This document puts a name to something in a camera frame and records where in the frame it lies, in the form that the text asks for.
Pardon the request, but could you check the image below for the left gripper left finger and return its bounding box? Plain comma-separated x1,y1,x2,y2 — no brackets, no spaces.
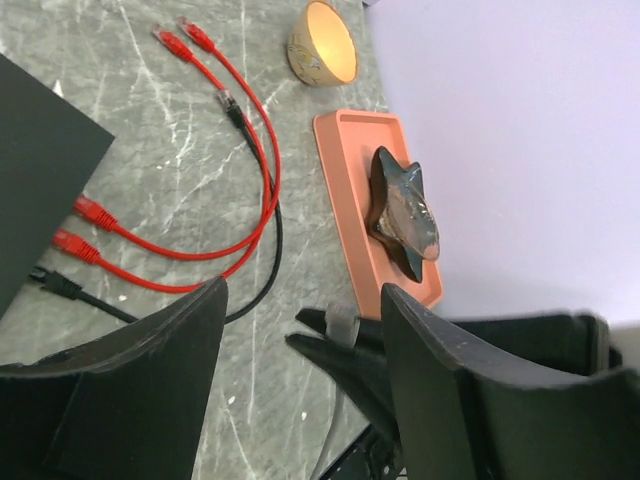
1,279,228,479

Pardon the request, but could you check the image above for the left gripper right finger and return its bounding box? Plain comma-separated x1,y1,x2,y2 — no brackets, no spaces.
381,284,639,479

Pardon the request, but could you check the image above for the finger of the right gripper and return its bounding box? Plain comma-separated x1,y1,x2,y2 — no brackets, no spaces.
296,307,384,353
285,333,400,447

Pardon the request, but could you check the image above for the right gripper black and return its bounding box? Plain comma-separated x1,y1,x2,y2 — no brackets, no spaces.
453,312,623,376

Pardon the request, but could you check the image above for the grey ethernet cable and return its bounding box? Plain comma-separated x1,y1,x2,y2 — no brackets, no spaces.
312,300,362,476

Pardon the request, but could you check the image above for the black ethernet cable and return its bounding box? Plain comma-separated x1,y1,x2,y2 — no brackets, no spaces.
27,88,285,326

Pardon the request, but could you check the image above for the red ethernet cable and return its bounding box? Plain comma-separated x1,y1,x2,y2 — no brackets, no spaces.
52,22,275,295
72,15,282,261

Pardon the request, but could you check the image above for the black network switch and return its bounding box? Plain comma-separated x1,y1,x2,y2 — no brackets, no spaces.
1,56,114,312

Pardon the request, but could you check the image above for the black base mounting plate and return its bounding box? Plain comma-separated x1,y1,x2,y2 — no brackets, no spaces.
319,425,408,480

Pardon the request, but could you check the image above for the blue star-shaped dish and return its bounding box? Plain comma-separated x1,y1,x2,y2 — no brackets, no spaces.
366,146,440,283

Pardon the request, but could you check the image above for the salmon pink tray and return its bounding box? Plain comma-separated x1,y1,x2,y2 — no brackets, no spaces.
313,109,443,319

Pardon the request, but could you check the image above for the yellow ceramic bowl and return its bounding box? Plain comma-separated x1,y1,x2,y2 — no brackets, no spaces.
286,1,358,87

